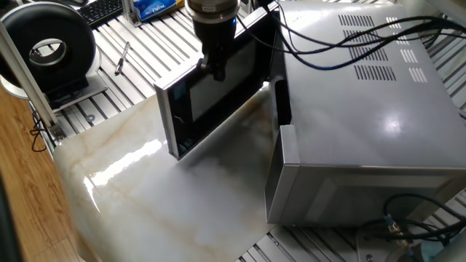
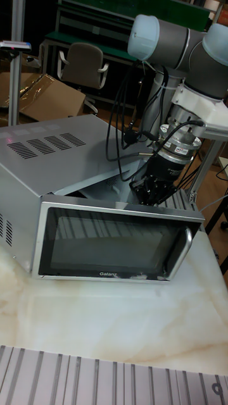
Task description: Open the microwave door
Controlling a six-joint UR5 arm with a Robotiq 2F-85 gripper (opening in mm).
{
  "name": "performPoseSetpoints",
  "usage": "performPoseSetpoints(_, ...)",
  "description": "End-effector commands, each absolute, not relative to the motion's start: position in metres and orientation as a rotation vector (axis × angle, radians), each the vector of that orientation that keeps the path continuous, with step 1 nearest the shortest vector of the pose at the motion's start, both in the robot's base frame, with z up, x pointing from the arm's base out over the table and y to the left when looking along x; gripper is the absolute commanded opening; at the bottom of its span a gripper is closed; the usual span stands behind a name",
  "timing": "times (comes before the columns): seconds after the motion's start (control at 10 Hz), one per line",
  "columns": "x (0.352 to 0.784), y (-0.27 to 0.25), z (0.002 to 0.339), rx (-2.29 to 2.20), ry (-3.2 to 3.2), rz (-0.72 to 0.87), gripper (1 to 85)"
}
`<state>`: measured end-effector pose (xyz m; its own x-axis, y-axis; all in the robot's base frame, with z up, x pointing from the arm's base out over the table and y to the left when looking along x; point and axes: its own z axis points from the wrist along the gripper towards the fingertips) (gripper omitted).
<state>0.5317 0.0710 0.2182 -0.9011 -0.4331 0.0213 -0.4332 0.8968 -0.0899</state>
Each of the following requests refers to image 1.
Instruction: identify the black base cables brass connector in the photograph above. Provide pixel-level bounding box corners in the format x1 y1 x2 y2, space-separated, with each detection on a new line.
358 192 466 252

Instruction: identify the dark blurred foreground bar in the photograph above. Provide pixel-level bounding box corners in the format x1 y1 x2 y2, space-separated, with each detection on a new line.
0 170 23 262

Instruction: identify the blue tissue pack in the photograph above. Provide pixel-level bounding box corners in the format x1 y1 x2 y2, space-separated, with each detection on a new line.
133 0 185 22

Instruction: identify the thin black floor cable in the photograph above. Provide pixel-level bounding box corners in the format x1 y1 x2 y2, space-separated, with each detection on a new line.
28 108 48 153

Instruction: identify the silver microwave body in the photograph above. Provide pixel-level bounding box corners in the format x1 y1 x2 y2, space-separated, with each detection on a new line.
264 0 466 227

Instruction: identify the silver pen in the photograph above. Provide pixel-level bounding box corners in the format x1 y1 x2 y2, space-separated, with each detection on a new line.
114 41 131 76

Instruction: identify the black gripper cable bundle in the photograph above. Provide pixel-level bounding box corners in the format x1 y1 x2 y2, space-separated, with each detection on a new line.
236 0 466 71

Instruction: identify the black keyboard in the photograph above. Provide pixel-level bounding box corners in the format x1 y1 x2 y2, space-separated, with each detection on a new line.
76 0 125 29

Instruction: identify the microwave door with metal handle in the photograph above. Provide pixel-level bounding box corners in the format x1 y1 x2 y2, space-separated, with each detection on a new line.
153 1 281 161

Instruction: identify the white marble slab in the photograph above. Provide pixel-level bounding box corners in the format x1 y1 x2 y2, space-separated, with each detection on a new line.
52 82 277 262

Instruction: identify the slanted aluminium frame post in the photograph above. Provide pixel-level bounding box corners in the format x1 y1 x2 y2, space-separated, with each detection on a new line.
0 21 68 142

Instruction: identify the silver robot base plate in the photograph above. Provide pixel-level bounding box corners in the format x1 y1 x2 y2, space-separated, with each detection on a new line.
355 229 423 262

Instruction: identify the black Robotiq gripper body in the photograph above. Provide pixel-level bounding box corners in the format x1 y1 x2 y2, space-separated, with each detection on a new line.
192 17 237 54

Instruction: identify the short aluminium post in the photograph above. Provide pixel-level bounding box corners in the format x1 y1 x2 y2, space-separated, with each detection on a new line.
122 0 143 27

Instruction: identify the black ring device white base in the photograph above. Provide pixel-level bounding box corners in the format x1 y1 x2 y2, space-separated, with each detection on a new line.
0 1 108 110

